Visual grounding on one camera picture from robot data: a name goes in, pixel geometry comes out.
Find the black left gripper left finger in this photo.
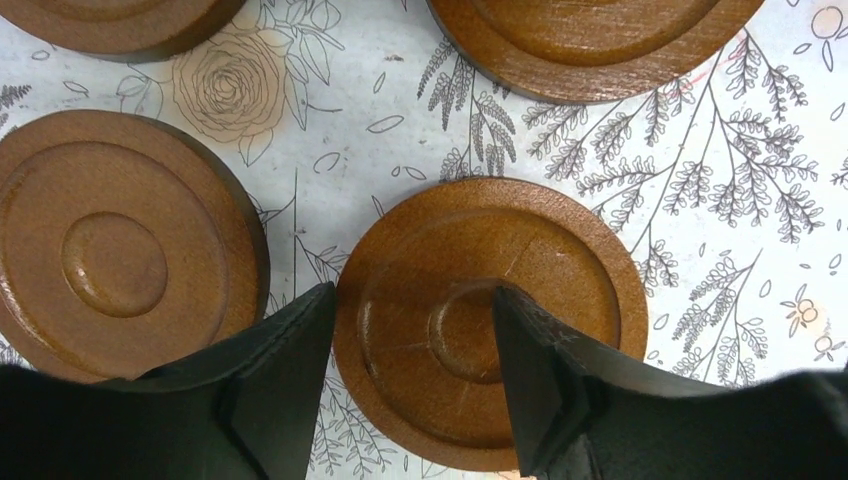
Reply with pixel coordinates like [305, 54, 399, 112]
[1, 282, 336, 479]

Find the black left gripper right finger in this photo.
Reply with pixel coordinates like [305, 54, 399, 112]
[492, 287, 847, 479]

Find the brown wooden coaster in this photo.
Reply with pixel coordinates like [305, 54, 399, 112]
[428, 0, 762, 103]
[1, 110, 270, 382]
[334, 177, 649, 471]
[1, 0, 245, 62]

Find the floral tablecloth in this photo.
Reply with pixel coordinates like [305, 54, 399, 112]
[0, 0, 848, 480]

